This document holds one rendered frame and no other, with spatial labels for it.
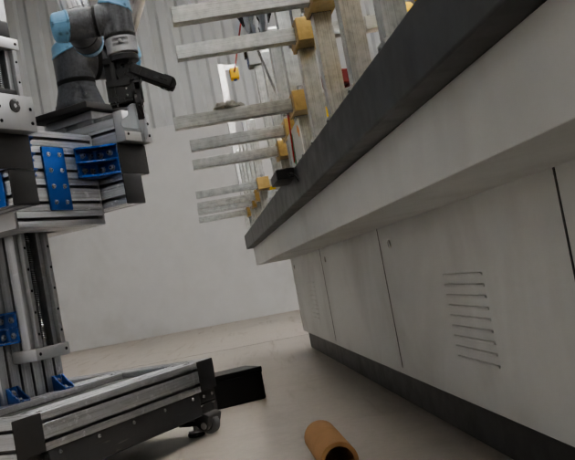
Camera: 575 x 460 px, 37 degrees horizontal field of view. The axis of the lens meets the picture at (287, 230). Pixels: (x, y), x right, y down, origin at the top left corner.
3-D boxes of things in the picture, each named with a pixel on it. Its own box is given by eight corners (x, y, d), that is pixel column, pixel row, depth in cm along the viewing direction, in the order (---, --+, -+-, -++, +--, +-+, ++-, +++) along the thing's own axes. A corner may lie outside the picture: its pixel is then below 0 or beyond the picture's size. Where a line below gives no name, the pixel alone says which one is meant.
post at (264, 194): (266, 229, 361) (245, 118, 364) (266, 230, 365) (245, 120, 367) (274, 228, 362) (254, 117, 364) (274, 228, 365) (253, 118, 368)
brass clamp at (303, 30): (296, 40, 182) (291, 17, 182) (289, 57, 195) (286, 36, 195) (324, 36, 182) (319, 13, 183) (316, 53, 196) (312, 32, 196)
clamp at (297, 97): (295, 110, 206) (291, 90, 206) (289, 121, 219) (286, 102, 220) (318, 107, 207) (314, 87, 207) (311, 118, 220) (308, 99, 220)
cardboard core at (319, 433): (317, 445, 178) (301, 423, 208) (324, 485, 178) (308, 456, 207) (355, 438, 179) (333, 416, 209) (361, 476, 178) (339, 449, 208)
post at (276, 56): (297, 195, 237) (266, 26, 240) (296, 196, 241) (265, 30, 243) (309, 193, 238) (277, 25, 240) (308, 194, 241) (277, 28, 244)
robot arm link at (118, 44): (137, 41, 212) (134, 31, 204) (140, 59, 212) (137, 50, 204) (107, 46, 212) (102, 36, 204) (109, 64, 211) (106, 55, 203)
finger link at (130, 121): (124, 144, 207) (118, 107, 207) (149, 141, 207) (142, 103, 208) (123, 142, 204) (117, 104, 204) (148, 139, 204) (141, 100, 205)
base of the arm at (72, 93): (46, 117, 260) (40, 85, 261) (78, 120, 274) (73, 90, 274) (84, 104, 254) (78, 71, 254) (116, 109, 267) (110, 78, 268)
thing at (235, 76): (248, 234, 489) (217, 63, 494) (247, 235, 498) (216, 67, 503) (267, 230, 490) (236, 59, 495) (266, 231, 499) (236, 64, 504)
